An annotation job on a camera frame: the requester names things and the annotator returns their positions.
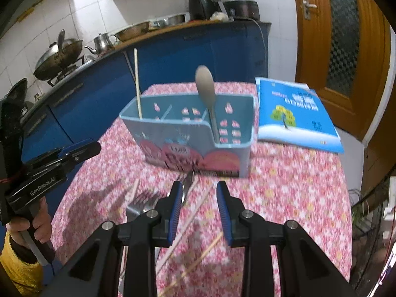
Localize black air fryer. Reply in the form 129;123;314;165
188;0;226;22

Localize steel wok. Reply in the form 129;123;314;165
32;29;84;81

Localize white power cable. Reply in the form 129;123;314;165
253;18;269;75

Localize wooden spoon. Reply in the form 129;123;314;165
195;65;221;143

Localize metal spoon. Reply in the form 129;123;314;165
181;171;199;206

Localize blue book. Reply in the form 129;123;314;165
255;77;345;154

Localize black pan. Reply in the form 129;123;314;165
4;78;29;109

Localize dark rice cooker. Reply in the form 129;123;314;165
223;0;260;19

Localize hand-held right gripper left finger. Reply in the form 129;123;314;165
39;181;184;297

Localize metal fork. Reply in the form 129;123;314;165
140;191;165;215
125;196;147;221

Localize pink floral tablecloth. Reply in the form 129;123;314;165
51;82;354;297

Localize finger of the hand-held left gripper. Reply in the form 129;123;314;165
25;144;91;169
63;141;102;165

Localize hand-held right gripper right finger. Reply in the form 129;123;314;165
216;180;361;297

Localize metal door handle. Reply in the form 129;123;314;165
301;0;318;21

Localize clear plastic bag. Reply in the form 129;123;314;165
210;11;234;22

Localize blue kitchen cabinets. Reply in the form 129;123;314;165
17;22;272;169

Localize large steel basin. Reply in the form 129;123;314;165
111;21;151;43

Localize black wire rack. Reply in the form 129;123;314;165
349;173;396;285

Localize steel kettle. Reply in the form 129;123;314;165
84;33;120;57

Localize wooden door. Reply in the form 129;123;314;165
291;0;393;142

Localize blue plastic utensil holder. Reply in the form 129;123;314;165
119;94;256;179

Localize person's left forearm yellow sleeve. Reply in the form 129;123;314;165
0;230;44;297

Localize person's left hand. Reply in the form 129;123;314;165
7;196;52;254

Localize wooden chopstick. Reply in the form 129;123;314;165
134;48;143;120
128;178;140;205
155;185;215;274
181;233;224;280

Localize small steel basin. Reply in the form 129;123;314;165
163;13;187;26

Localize gas stove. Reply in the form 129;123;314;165
46;56;94;88

